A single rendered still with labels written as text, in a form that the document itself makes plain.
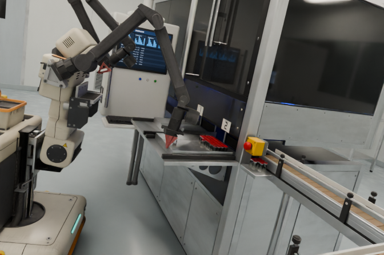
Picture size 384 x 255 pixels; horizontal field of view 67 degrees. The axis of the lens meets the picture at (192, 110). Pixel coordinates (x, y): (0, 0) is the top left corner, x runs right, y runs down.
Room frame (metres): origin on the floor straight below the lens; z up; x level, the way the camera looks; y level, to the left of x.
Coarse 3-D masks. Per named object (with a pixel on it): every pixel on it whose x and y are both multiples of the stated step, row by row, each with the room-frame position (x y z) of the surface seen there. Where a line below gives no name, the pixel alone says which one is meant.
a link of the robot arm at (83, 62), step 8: (144, 8) 1.36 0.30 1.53; (136, 16) 1.37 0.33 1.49; (144, 16) 1.37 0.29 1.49; (152, 16) 1.36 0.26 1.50; (160, 16) 1.37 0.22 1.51; (128, 24) 1.36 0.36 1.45; (136, 24) 1.37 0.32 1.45; (152, 24) 1.38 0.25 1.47; (112, 32) 1.36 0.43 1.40; (120, 32) 1.36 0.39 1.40; (128, 32) 1.36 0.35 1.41; (104, 40) 1.35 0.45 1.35; (112, 40) 1.35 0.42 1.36; (120, 40) 1.36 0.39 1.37; (96, 48) 1.34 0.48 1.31; (104, 48) 1.34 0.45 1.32; (112, 48) 1.36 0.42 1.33; (80, 56) 1.31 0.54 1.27; (88, 56) 1.31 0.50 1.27; (96, 56) 1.33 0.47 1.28; (104, 56) 1.37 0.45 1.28; (80, 64) 1.30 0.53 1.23; (88, 64) 1.30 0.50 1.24
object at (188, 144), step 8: (160, 136) 1.54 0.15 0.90; (184, 136) 1.60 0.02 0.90; (192, 136) 1.63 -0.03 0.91; (160, 144) 1.45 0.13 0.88; (184, 144) 1.53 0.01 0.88; (192, 144) 1.55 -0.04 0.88; (168, 152) 1.34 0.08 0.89; (176, 152) 1.31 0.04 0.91; (184, 152) 1.33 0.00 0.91; (192, 152) 1.34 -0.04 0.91; (200, 152) 1.36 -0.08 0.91; (208, 152) 1.38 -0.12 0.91; (216, 152) 1.41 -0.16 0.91; (224, 152) 1.43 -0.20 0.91; (232, 152) 1.45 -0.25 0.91
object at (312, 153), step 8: (168, 104) 2.70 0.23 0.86; (272, 144) 1.97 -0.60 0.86; (280, 144) 2.01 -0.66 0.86; (288, 152) 1.84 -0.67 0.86; (296, 152) 1.88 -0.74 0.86; (304, 152) 1.92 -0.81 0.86; (312, 152) 1.96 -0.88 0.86; (320, 152) 2.00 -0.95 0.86; (328, 152) 2.05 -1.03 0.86; (312, 160) 1.77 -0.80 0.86; (320, 160) 1.80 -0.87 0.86; (328, 160) 1.84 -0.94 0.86; (336, 160) 1.87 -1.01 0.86; (344, 160) 1.91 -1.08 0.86; (152, 192) 2.55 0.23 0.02
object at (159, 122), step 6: (156, 120) 1.83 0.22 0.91; (162, 120) 1.90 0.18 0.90; (168, 120) 1.92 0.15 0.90; (180, 126) 1.89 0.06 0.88; (186, 126) 1.92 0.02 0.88; (192, 126) 1.95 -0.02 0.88; (198, 126) 1.98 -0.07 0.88; (186, 132) 1.70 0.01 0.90; (192, 132) 1.72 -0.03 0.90; (198, 132) 1.74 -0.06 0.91; (204, 132) 1.75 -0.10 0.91; (210, 132) 1.77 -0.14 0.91; (216, 132) 1.79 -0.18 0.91
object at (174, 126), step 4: (172, 120) 1.34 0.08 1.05; (176, 120) 1.33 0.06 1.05; (180, 120) 1.35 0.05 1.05; (172, 124) 1.33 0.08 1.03; (176, 124) 1.33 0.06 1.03; (180, 124) 1.35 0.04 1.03; (164, 128) 1.32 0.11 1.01; (168, 128) 1.34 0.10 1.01; (172, 128) 1.33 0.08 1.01; (176, 128) 1.33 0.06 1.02; (176, 132) 1.33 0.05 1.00; (180, 132) 1.34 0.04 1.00
